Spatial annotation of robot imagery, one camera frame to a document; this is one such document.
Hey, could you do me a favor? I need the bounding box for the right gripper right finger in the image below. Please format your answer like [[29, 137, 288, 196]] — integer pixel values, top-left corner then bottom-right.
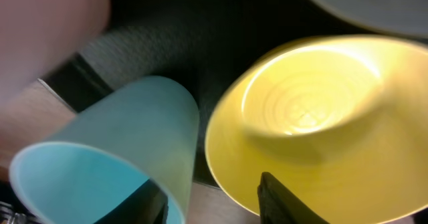
[[257, 172, 328, 224]]

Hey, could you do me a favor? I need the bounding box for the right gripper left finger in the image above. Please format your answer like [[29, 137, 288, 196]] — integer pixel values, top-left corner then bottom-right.
[[95, 180, 169, 224]]

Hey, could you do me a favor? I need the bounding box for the blue plastic cup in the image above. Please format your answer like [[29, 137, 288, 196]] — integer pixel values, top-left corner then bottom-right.
[[9, 76, 199, 223]]

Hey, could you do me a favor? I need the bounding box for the yellow bowl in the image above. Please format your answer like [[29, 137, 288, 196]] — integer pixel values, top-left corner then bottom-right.
[[205, 35, 427, 223]]

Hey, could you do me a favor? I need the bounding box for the pink plastic cup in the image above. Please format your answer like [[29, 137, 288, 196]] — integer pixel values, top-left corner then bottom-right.
[[1, 0, 110, 103]]

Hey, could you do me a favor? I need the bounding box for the grey round plate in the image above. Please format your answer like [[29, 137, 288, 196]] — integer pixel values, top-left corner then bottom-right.
[[311, 0, 427, 38]]

